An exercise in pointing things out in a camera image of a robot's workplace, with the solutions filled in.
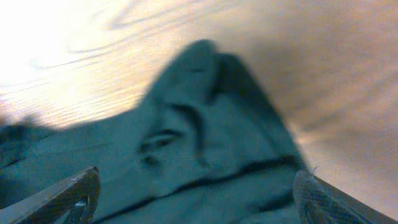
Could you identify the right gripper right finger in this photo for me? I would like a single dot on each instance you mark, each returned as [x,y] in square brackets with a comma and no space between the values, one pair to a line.
[318,202]

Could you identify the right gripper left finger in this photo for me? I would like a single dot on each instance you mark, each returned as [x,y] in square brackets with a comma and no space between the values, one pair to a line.
[76,197]

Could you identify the black shirt with white logo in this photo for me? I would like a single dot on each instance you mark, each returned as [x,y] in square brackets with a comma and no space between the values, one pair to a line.
[204,146]

